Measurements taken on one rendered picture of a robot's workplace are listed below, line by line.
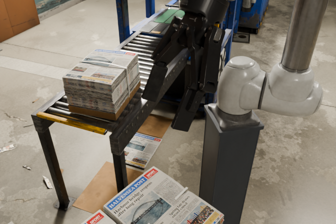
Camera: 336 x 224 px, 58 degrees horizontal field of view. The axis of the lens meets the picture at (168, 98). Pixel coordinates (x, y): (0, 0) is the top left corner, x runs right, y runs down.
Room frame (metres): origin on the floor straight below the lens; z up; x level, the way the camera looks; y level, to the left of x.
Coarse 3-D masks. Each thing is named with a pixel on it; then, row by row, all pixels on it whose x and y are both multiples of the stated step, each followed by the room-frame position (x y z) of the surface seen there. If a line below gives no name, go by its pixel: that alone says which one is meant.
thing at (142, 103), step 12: (180, 60) 2.05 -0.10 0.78; (168, 72) 1.83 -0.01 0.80; (168, 84) 1.82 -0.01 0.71; (132, 108) 1.41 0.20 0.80; (144, 108) 1.45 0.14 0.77; (132, 120) 1.31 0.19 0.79; (144, 120) 1.45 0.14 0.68; (120, 132) 1.20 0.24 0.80; (132, 132) 1.30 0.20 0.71; (120, 144) 1.18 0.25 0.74
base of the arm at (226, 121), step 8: (208, 104) 1.15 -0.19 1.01; (216, 104) 1.09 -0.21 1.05; (216, 112) 1.07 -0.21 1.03; (224, 112) 1.03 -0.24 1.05; (248, 112) 1.03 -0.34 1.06; (224, 120) 1.02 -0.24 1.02; (232, 120) 1.01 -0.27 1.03; (240, 120) 1.01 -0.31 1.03; (248, 120) 1.02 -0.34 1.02; (256, 120) 1.02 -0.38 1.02; (224, 128) 0.98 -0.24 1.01
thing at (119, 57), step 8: (88, 56) 1.61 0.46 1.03; (96, 56) 1.61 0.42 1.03; (104, 56) 1.61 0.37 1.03; (112, 56) 1.60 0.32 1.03; (120, 56) 1.60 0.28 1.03; (128, 56) 1.60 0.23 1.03; (136, 56) 1.63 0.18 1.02; (120, 64) 1.51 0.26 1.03; (128, 64) 1.51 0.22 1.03; (136, 64) 1.61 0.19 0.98; (128, 72) 1.51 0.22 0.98; (136, 72) 1.60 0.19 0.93; (136, 80) 1.59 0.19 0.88
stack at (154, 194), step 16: (144, 176) 0.88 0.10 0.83; (160, 176) 0.88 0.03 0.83; (128, 192) 0.80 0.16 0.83; (144, 192) 0.80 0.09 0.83; (160, 192) 0.80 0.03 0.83; (176, 192) 0.80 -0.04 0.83; (112, 208) 0.72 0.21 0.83; (128, 208) 0.72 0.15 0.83; (144, 208) 0.72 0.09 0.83; (160, 208) 0.72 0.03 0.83; (176, 208) 0.72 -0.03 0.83; (192, 208) 0.72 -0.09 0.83; (208, 208) 0.72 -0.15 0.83
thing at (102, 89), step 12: (72, 72) 1.42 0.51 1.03; (84, 72) 1.42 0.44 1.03; (96, 72) 1.42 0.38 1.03; (108, 72) 1.42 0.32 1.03; (120, 72) 1.42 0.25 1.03; (72, 84) 1.36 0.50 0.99; (84, 84) 1.34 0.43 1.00; (96, 84) 1.32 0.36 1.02; (108, 84) 1.30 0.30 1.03; (120, 84) 1.39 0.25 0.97; (72, 96) 1.36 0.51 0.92; (84, 96) 1.34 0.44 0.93; (96, 96) 1.32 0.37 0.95; (108, 96) 1.30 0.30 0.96; (120, 96) 1.37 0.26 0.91; (96, 108) 1.32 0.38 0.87; (108, 108) 1.30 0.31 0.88
